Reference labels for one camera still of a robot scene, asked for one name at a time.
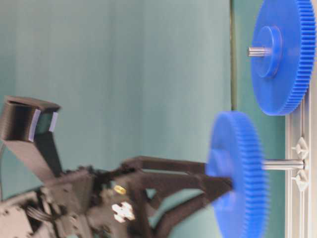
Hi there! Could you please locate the steel shaft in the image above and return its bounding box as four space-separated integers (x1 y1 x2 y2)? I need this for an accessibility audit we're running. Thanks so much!
263 160 305 171
247 47 272 58

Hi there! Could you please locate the large blue plastic gear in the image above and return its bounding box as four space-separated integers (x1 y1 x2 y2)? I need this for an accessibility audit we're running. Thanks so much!
250 0 317 116

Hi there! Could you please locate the lower steel shaft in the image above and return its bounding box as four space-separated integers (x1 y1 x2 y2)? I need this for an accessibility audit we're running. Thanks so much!
263 160 305 171

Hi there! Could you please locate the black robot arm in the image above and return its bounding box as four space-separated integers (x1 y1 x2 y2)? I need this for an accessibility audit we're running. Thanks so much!
0 156 233 238

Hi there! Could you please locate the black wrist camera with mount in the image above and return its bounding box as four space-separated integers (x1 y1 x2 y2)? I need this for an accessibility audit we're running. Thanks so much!
0 96 62 182

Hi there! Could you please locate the white plastic bracket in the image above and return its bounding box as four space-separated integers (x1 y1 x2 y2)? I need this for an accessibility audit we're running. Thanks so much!
292 170 309 192
291 137 309 160

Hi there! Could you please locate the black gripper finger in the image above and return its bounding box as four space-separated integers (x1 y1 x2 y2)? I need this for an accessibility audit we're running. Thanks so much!
138 173 233 238
121 156 208 179

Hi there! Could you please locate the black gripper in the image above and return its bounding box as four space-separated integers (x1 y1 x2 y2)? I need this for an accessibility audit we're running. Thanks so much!
40 163 149 238

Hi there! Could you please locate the lower white plastic bracket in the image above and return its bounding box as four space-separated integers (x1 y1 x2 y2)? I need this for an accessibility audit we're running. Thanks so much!
292 170 309 192

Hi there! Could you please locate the upper steel shaft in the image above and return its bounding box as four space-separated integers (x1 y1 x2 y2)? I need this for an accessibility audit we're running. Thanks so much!
247 47 272 58

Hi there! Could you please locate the upper white plastic bracket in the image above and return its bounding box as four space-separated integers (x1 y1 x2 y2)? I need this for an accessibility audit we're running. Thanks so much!
291 137 309 160

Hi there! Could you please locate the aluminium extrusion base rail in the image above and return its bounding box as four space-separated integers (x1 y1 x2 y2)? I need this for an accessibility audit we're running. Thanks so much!
285 91 317 238

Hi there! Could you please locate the small blue plastic gear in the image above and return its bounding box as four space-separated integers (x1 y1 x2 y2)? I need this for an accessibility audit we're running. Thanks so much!
205 111 269 238

